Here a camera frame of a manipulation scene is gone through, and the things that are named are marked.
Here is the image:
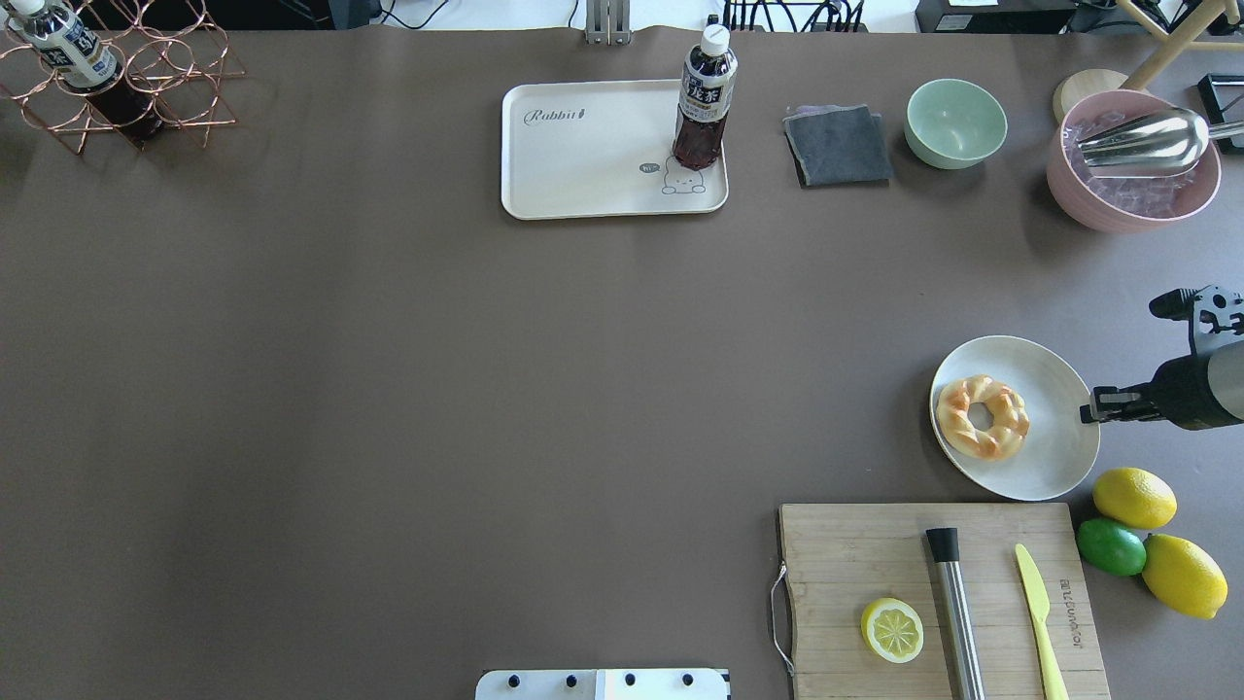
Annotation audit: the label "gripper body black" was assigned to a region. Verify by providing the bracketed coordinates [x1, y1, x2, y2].
[1140, 353, 1225, 429]

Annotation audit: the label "braided donut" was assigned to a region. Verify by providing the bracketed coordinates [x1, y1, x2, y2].
[935, 375, 1030, 461]

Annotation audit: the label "white plate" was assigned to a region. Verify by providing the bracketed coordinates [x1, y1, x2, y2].
[928, 334, 1100, 502]

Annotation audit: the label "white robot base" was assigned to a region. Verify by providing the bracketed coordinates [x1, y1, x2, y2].
[474, 666, 731, 699]

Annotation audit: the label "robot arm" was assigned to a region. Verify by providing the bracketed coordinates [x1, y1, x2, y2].
[1080, 342, 1243, 431]

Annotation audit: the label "dark tea bottle on tray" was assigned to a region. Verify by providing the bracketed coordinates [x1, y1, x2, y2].
[673, 22, 738, 172]

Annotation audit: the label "cream rabbit tray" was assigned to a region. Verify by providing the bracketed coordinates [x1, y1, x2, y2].
[501, 80, 729, 219]

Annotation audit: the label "yellow lemon upper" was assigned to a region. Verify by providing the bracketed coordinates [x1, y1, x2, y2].
[1092, 467, 1178, 528]

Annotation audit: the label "yellow lemon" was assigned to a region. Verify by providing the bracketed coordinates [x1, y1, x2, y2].
[1141, 533, 1229, 619]
[1092, 467, 1178, 528]

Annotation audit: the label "green lime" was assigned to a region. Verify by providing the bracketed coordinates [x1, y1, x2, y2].
[1076, 517, 1148, 577]

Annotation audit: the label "yellow lemon lower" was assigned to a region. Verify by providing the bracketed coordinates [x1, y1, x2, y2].
[1141, 533, 1229, 619]

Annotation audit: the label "pink bowl with ice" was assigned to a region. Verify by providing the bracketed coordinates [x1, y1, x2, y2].
[1046, 90, 1222, 233]

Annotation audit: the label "clear ice cubes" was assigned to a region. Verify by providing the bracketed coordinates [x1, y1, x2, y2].
[1060, 108, 1222, 221]

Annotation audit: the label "steel muddler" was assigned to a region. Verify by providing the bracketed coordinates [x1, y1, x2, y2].
[926, 527, 986, 699]

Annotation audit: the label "metal scoop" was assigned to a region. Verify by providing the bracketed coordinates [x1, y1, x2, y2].
[1077, 107, 1243, 178]

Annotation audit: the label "yellow plastic knife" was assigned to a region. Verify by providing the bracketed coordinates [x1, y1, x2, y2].
[1014, 543, 1070, 700]

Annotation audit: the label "wooden cutting board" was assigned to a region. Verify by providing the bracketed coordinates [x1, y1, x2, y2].
[780, 504, 1111, 699]

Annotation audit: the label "lemon half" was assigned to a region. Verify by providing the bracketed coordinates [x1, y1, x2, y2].
[860, 597, 924, 664]

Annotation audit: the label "round wooden lid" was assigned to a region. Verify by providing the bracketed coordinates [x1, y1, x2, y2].
[1052, 68, 1135, 123]

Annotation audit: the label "green bowl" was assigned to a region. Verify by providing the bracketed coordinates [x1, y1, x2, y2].
[904, 80, 1009, 172]

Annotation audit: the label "wooden stand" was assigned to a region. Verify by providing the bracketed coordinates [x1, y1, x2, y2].
[1117, 1, 1243, 91]

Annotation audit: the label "grey folded cloth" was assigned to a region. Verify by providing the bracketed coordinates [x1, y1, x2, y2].
[782, 104, 893, 188]

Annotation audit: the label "bottle in rack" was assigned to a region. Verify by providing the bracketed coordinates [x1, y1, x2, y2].
[6, 1, 165, 145]

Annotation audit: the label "metal bracket at table edge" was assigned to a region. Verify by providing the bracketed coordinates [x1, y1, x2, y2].
[585, 0, 632, 46]

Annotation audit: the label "copper wire bottle rack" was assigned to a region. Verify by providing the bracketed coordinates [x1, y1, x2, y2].
[2, 1, 246, 155]

